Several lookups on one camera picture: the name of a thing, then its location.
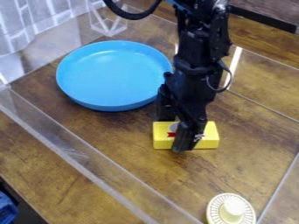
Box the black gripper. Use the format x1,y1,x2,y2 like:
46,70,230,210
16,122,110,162
156,56,226,152

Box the yellow butter brick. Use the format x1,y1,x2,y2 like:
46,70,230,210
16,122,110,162
154,122,220,150

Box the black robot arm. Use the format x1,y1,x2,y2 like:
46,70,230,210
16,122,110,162
156,0,231,152

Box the blue round tray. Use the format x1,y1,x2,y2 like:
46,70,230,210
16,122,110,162
56,40,174,112

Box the clear acrylic barrier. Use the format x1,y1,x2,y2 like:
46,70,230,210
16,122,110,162
0,85,203,224

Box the cream round lid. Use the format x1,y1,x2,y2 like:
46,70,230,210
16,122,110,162
206,193,258,224

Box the blue object at corner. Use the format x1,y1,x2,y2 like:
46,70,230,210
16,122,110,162
0,192,19,224

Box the black cable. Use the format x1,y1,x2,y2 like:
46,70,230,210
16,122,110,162
102,0,164,21

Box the clear acrylic corner bracket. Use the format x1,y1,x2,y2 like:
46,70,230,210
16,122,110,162
87,0,127,37

